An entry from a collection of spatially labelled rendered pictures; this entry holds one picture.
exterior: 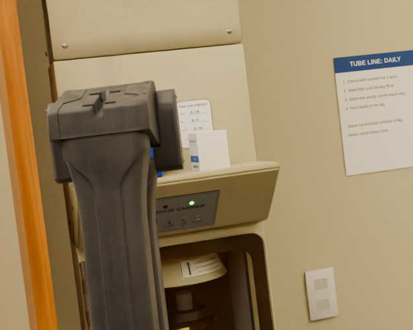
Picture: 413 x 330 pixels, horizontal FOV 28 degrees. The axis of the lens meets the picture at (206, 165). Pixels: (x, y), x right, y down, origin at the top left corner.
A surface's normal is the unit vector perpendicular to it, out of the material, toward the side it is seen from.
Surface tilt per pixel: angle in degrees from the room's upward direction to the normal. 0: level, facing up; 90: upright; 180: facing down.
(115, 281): 81
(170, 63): 90
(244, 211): 135
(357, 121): 90
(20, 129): 90
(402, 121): 90
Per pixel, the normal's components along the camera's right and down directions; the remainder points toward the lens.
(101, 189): -0.03, -0.11
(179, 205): 0.26, 0.72
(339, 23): 0.26, 0.02
